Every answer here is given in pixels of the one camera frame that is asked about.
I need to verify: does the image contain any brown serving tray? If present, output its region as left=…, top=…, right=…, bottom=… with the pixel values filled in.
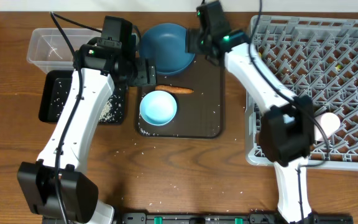
left=135, top=54, right=224, bottom=139

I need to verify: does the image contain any dark blue plate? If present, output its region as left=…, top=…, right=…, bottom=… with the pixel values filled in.
left=139, top=23, right=195, bottom=75

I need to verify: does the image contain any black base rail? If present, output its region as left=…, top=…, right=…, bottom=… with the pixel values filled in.
left=116, top=213, right=354, bottom=224

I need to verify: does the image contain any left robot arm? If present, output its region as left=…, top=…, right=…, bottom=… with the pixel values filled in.
left=17, top=16, right=157, bottom=223

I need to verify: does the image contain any orange carrot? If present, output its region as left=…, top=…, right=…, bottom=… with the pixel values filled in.
left=155, top=85, right=194, bottom=94

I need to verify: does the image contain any light blue bowl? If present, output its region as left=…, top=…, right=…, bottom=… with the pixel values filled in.
left=139, top=90, right=178, bottom=126

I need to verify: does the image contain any white rice pile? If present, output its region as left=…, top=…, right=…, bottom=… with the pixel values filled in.
left=99, top=100, right=112, bottom=123

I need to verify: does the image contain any grey dishwasher rack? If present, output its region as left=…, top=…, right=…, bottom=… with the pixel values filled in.
left=249, top=16, right=358, bottom=171

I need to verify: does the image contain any black rectangular waste tray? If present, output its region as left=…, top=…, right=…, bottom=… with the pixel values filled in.
left=39, top=70, right=127, bottom=125

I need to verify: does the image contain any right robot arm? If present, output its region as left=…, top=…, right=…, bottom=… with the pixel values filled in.
left=186, top=1, right=314, bottom=223

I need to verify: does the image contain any clear plastic waste bin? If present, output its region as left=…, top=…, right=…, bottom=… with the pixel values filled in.
left=27, top=28, right=101, bottom=73

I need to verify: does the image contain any pink plastic cup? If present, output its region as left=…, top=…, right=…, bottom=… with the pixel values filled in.
left=315, top=113, right=341, bottom=138

